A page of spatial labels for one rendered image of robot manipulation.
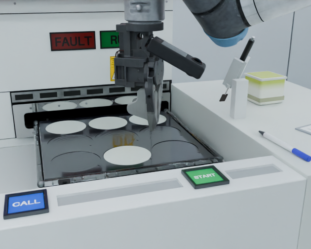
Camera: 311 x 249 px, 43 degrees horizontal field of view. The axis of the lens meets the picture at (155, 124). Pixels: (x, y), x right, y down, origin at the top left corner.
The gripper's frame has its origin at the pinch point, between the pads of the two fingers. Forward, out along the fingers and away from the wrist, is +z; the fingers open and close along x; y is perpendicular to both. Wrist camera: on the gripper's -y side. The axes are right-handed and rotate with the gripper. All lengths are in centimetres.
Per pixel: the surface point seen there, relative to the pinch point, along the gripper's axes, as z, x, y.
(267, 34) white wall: 7, -232, -30
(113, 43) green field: -11.5, -29.6, 18.9
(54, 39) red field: -13.2, -21.7, 32.1
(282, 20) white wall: -2, -238, -39
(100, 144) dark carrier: 7.3, -4.2, 13.8
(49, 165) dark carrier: 7.3, 8.8, 19.6
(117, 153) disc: 7.3, -0.2, 8.4
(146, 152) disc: 7.3, -1.9, 2.4
